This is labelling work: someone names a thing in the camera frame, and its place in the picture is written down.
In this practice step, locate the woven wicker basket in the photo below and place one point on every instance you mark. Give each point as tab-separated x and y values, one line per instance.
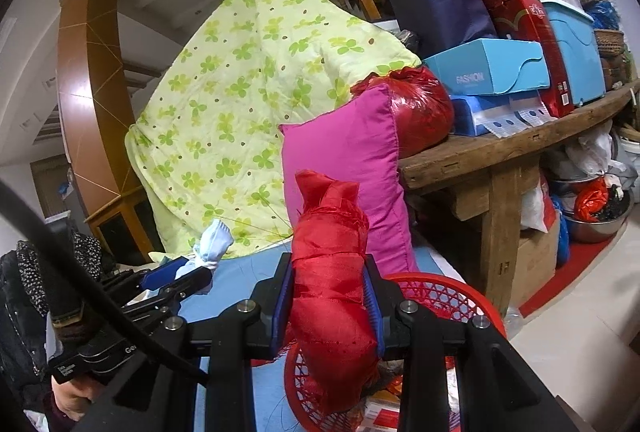
610	43

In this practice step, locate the old wooden table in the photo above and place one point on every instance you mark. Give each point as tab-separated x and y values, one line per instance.
475	157

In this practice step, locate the blue and white carton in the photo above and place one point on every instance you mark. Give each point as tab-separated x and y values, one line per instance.
475	112

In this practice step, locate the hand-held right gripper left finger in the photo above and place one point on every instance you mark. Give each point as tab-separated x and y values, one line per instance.
280	312

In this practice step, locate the white and blue bag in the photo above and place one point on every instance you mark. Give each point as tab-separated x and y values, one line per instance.
215	242

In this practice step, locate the brown wooden door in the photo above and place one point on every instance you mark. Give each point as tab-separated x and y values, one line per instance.
50	187

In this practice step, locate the light blue storage bin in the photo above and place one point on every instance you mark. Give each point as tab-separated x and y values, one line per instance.
575	52

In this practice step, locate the white plastic bag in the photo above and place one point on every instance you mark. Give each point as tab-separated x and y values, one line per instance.
597	150
535	207

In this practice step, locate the blue plastic bag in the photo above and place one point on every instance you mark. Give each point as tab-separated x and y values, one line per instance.
561	232

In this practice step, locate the large red plastic bag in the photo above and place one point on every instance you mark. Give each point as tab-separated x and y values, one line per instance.
425	112

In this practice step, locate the red plastic basket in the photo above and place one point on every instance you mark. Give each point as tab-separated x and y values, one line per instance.
435	292

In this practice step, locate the light blue shoebox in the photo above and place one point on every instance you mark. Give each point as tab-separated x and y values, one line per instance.
490	67

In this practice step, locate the brown wooden cabinet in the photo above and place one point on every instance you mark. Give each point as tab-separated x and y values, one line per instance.
85	87

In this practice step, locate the red mesh bag bundle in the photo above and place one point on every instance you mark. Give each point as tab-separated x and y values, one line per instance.
330	287

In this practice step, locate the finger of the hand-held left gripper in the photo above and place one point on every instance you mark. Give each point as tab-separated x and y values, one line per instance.
187	284
160	276

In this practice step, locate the person's left hand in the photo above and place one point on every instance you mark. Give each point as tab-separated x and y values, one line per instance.
77	394

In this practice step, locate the person's left forearm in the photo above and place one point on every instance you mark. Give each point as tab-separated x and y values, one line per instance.
55	422

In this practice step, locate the black floral garment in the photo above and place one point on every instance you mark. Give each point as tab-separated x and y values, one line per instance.
30	272

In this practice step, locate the dark red carton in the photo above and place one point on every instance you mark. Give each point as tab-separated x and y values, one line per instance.
500	2

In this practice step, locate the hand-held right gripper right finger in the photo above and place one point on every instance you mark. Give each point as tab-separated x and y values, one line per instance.
375	312

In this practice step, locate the red floor mat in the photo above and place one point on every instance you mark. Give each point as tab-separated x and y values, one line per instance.
575	272

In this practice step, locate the green clover print quilt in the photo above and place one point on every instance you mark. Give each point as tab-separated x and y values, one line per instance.
225	112

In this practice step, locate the red gift box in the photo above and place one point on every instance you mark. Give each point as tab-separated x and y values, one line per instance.
545	57

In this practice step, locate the metal basin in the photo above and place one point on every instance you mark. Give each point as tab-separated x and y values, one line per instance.
595	229

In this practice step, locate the orange red plastic bag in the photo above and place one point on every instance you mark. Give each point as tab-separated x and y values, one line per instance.
590	199

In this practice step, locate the orange and white medicine box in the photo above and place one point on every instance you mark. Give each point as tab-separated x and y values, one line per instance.
385	407

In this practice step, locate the magenta pillow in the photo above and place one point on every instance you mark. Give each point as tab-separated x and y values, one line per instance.
340	147

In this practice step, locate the cardboard box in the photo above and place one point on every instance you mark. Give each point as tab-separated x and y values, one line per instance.
537	257

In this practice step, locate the blue blanket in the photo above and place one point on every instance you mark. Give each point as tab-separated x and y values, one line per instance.
235	277

